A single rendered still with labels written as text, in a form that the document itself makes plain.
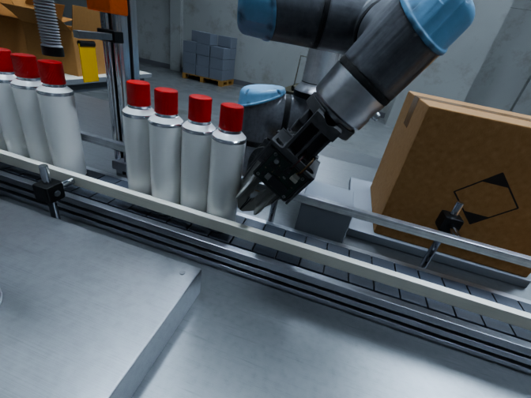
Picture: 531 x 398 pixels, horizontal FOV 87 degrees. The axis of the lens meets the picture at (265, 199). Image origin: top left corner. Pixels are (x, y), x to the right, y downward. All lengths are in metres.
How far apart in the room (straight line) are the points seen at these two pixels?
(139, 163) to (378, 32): 0.38
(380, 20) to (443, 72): 6.34
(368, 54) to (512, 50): 7.47
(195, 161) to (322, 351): 0.32
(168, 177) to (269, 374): 0.31
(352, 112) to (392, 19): 0.09
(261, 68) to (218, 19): 1.54
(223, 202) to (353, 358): 0.28
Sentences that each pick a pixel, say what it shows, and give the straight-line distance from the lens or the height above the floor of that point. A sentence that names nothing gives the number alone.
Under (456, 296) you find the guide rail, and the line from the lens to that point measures 0.48.
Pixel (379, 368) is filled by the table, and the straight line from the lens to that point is 0.45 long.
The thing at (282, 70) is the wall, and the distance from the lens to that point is 7.59.
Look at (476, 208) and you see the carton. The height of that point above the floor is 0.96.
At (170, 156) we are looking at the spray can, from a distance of 0.47.
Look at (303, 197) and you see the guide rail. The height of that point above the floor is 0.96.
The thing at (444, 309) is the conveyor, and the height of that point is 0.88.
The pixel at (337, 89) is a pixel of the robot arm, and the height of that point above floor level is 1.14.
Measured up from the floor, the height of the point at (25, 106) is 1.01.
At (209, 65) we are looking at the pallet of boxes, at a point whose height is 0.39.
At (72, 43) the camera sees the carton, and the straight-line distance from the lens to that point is 2.19.
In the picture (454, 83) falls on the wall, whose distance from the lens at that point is 6.74.
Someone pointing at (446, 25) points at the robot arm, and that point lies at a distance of 0.34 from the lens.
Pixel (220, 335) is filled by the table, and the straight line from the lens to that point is 0.41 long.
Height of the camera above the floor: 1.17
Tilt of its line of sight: 29 degrees down
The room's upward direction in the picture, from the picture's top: 11 degrees clockwise
